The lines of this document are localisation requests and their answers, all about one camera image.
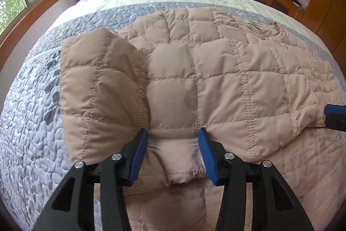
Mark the wooden wardrobe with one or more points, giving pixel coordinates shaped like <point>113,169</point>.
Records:
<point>328,9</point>

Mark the beige quilted jacket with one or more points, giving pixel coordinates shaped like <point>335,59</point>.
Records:
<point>216,84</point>

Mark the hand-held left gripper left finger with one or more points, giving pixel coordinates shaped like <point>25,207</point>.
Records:
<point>139,151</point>

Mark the grey quilted bedspread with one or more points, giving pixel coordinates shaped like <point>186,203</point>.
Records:
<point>32,117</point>

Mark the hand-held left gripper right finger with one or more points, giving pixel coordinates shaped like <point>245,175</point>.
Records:
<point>206,151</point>

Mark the wooden desk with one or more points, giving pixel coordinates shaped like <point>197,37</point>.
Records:
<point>281,1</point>

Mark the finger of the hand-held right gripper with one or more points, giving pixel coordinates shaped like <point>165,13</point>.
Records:
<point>336,114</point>

